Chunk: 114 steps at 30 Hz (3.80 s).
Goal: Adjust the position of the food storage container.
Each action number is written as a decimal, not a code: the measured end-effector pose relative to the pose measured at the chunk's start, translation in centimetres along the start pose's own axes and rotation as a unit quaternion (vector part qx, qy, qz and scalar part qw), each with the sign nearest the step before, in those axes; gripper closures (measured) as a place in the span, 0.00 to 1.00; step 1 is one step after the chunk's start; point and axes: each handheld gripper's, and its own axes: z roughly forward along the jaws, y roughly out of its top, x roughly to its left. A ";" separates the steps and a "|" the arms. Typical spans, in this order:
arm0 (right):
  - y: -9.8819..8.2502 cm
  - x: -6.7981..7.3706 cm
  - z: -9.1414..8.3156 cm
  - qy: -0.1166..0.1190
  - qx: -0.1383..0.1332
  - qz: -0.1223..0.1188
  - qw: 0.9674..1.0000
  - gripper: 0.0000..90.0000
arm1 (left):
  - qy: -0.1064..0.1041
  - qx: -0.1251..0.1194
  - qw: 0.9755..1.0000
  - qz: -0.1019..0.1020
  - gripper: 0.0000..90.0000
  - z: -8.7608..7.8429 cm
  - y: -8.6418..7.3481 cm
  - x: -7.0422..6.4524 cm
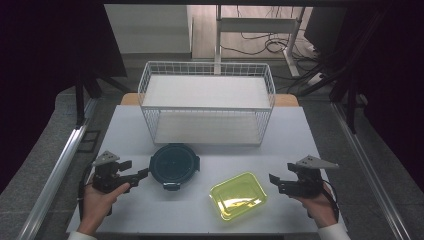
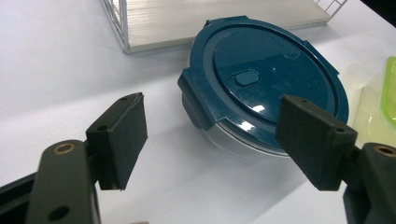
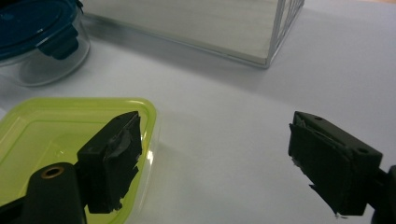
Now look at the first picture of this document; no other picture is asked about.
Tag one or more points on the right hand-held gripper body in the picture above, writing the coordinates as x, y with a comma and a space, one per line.
305, 186

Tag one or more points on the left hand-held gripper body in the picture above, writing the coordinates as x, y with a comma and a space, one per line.
105, 176

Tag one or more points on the round dark blue lidded container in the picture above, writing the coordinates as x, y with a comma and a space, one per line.
173, 165

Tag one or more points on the yellow-green rectangular container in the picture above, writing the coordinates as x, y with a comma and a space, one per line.
238, 195

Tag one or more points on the person's right hand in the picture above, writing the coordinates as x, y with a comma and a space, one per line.
316, 206

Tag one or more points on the person's left hand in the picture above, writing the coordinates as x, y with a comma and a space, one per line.
98, 203

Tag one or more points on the wooden table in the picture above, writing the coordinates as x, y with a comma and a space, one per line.
286, 100

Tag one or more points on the black metal stand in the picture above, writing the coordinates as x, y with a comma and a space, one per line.
351, 100
80, 96

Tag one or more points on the white cabinet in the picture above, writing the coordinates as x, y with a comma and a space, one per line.
150, 28

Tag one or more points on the dark monitor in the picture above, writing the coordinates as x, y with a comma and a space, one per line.
325, 28

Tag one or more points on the black floor bracket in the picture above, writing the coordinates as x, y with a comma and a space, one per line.
89, 141

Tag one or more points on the aluminium rail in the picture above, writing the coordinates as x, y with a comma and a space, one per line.
366, 166
56, 170

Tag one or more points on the white desk frame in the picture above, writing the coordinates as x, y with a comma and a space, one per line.
256, 25

